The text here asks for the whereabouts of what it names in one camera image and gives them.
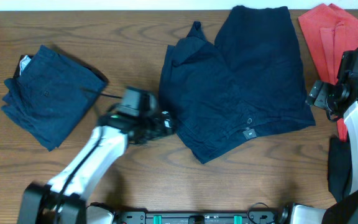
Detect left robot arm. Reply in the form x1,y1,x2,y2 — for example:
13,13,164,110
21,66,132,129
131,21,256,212
17,111,175,223

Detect red t-shirt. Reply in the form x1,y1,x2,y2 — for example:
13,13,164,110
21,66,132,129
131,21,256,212
297,3,358,142

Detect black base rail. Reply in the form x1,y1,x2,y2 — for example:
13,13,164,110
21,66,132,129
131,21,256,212
85,202,288,224

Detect navy shorts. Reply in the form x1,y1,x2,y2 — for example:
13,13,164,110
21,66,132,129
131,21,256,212
1,45,108,151
158,6,315,163

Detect black t-shirt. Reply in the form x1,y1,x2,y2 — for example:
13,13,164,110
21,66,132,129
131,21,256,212
326,34,358,203

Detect folded navy shorts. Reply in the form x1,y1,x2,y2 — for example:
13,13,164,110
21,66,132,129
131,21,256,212
1,45,108,151

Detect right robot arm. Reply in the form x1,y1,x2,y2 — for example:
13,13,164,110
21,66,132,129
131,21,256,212
282,48,358,223

